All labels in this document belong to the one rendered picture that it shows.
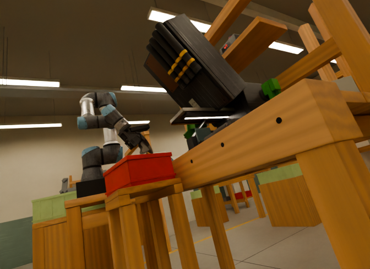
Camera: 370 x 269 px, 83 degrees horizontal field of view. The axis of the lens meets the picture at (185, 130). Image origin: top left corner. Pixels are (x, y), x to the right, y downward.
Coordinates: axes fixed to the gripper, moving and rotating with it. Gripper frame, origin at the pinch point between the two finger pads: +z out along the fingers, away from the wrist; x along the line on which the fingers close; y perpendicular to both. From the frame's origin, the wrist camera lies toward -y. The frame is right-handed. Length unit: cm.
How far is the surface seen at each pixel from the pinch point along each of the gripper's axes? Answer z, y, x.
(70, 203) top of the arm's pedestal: -10, 44, -25
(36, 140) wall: -292, -54, -707
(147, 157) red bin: 0.2, 16.8, 28.7
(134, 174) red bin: 1.3, 26.0, 29.3
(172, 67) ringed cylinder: -24.5, -26.4, 30.8
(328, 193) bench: 31, 17, 83
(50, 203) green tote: -24, 50, -83
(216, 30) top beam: -33, -101, 19
